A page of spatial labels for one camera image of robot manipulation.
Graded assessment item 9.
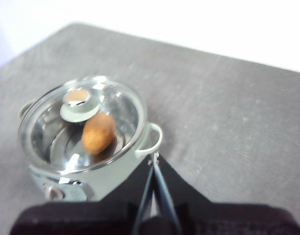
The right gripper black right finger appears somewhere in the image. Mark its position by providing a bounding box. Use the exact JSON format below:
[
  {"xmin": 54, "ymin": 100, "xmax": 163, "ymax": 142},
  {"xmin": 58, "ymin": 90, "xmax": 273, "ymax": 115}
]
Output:
[{"xmin": 152, "ymin": 154, "xmax": 212, "ymax": 235}]

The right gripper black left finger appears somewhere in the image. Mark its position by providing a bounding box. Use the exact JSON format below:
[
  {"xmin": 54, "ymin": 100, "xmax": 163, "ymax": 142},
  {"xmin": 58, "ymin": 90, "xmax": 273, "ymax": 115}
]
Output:
[{"xmin": 100, "ymin": 154, "xmax": 156, "ymax": 235}]

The brown potato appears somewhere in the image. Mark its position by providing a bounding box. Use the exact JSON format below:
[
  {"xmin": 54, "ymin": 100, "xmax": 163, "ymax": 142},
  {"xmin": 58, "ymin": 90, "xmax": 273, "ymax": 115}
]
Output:
[{"xmin": 81, "ymin": 112, "xmax": 117, "ymax": 155}]

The glass lid with green knob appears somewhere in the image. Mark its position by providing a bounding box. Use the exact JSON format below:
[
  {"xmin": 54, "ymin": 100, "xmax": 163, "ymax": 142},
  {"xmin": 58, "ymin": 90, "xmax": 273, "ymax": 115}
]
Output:
[{"xmin": 17, "ymin": 75, "xmax": 147, "ymax": 173}]

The sage green electric cooking pot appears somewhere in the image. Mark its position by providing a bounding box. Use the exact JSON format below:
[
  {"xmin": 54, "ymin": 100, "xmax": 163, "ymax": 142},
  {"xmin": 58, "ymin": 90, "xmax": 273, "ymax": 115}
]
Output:
[{"xmin": 19, "ymin": 75, "xmax": 163, "ymax": 203}]

